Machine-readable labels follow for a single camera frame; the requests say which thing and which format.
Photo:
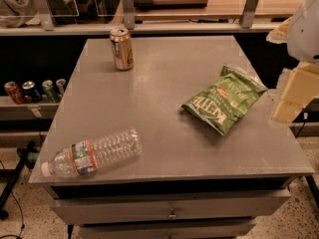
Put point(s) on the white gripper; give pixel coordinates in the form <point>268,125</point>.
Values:
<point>305,34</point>

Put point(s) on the clear plastic water bottle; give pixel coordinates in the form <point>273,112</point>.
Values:
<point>88,156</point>

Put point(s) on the green kettle chips bag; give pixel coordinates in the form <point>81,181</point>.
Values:
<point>227,100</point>

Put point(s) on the upper grey drawer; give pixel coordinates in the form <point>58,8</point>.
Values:
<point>170,207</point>

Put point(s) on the grey drawer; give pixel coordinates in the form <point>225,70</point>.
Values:
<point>186,229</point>
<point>170,207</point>

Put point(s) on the grey drawer cabinet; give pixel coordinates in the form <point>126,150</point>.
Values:
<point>181,154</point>

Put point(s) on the gold soda can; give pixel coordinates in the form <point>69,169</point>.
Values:
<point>122,48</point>

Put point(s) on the silver soda can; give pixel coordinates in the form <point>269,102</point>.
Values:
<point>61,85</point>

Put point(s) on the green soda can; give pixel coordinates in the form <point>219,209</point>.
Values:
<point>50,91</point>

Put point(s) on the lower grey drawer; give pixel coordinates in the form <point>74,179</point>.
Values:
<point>186,229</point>

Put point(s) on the grey cloth behind glass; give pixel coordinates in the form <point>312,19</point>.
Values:
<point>16,13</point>

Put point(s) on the red soda can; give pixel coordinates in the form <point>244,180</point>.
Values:
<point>14,91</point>

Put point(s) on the grey side shelf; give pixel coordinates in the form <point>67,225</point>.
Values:
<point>27,111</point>

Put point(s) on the right metal bracket post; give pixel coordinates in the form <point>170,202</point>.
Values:
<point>248,13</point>

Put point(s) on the metal bracket post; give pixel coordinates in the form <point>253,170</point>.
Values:
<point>45,14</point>
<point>129,14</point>
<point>248,13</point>

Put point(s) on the middle metal bracket post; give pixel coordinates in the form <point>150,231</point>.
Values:
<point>129,14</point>

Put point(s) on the left metal bracket post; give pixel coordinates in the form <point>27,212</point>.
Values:
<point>45,14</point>

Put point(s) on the black stand with cable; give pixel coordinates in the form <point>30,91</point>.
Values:
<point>27,158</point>

